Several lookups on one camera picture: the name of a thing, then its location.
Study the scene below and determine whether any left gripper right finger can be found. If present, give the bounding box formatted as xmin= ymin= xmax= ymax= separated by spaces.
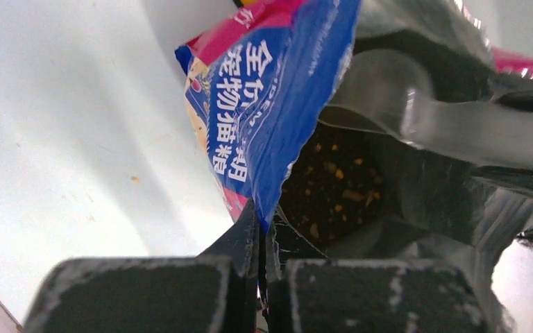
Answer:
xmin=266 ymin=218 xmax=491 ymax=332

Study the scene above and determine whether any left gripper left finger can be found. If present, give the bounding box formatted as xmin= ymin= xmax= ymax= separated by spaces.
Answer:
xmin=23 ymin=203 xmax=260 ymax=332

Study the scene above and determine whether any cat food bag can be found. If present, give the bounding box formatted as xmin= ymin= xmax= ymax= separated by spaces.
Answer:
xmin=174 ymin=0 xmax=533 ymax=333

